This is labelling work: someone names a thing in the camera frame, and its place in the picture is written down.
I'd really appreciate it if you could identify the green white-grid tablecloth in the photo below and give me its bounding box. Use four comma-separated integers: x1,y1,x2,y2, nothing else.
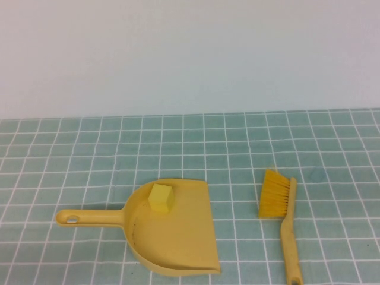
0,110,380,285

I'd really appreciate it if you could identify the small yellow foam cube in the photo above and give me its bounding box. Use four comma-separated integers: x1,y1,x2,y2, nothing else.
148,183,175,213

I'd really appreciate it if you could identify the yellow hand brush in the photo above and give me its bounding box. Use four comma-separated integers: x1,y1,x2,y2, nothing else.
257,169,304,285

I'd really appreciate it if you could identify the yellow plastic dustpan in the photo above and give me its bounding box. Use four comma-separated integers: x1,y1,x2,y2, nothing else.
55,178,222,279

